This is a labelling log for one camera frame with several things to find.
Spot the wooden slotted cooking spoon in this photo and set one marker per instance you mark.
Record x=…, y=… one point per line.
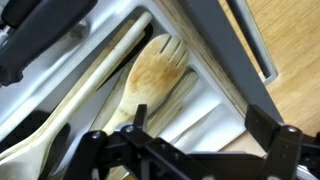
x=155, y=72

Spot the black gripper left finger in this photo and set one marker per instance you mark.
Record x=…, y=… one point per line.
x=141, y=116

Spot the black handled utensil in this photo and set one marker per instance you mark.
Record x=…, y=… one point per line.
x=45, y=25

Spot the long wooden spoon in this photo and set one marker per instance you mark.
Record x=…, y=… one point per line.
x=26, y=159

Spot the white cutlery tray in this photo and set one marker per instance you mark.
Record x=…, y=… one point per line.
x=49, y=79

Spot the grey top drawer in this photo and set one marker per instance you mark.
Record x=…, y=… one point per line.
x=230, y=81

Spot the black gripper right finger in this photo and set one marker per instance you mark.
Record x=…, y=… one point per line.
x=261, y=126

